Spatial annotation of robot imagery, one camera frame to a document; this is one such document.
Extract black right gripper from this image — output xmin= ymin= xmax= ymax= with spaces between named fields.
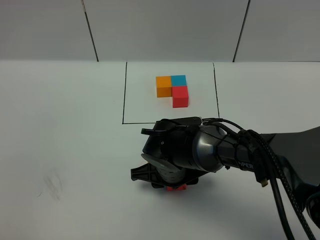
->
xmin=130 ymin=119 xmax=200 ymax=188

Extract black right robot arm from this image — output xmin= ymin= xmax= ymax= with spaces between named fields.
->
xmin=130 ymin=116 xmax=320 ymax=225

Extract red template cube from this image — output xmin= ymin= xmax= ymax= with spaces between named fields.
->
xmin=172 ymin=86 xmax=189 ymax=108

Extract orange template cube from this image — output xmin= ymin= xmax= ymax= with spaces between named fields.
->
xmin=156 ymin=76 xmax=172 ymax=98

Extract blue template cube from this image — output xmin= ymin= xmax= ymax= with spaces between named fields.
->
xmin=170 ymin=75 xmax=187 ymax=87

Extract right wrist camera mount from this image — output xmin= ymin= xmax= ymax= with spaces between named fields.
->
xmin=172 ymin=116 xmax=202 ymax=126

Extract black braided cable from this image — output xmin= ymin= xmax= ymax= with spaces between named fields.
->
xmin=202 ymin=117 xmax=318 ymax=240

